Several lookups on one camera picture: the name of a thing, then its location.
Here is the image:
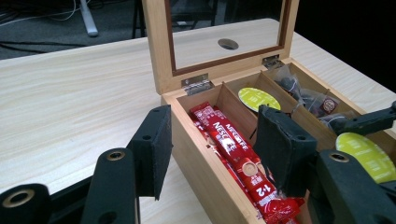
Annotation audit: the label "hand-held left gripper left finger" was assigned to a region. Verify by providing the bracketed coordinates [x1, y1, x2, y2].
[127, 105, 174, 201]

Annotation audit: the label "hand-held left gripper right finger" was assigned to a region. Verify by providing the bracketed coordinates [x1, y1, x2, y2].
[253, 105, 318, 199]

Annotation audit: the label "green coffee capsule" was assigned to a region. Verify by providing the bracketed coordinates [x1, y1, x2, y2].
[237, 87, 282, 113]
[334, 132, 396, 185]

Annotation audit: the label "red coffee stick packet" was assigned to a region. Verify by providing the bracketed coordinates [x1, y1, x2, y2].
[213, 106, 261, 160]
[190, 102, 304, 224]

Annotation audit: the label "wooden tea box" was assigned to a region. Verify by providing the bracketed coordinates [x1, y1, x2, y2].
[142, 0, 396, 224]

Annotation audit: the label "clear tea bag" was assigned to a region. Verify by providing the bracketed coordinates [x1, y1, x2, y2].
[318, 111, 358, 133]
[298, 88, 340, 119]
[274, 64, 302, 96]

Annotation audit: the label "black folding chair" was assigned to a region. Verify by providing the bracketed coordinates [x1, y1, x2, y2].
[131, 0, 148, 40]

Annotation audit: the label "white desk stand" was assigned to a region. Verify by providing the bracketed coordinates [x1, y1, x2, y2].
[78, 0, 100, 38]

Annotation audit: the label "black floor cable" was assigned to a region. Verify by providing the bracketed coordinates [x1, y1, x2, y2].
[0, 40, 89, 54]

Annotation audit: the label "white floor cables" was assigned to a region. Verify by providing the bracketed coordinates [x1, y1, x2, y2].
[0, 0, 82, 28]

